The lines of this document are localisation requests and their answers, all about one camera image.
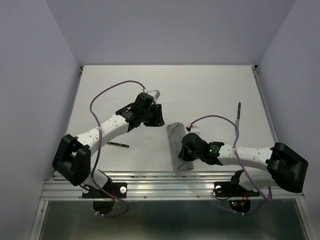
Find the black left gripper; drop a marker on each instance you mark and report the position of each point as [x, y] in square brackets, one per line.
[158, 120]

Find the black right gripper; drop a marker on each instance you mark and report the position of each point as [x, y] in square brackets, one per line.
[183, 155]

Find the grey cloth napkin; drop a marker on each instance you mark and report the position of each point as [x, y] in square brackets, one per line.
[175, 133]

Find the black handled knife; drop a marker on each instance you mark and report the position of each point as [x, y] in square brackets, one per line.
[237, 122]

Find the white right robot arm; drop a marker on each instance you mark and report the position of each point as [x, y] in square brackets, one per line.
[278, 166]

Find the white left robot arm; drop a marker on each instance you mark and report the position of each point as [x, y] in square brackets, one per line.
[73, 156]

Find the black handled fork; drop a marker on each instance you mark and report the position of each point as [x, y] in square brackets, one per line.
[118, 144]

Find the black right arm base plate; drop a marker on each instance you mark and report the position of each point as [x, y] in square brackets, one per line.
[225, 189]

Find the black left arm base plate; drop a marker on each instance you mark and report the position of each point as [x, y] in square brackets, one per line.
[117, 189]

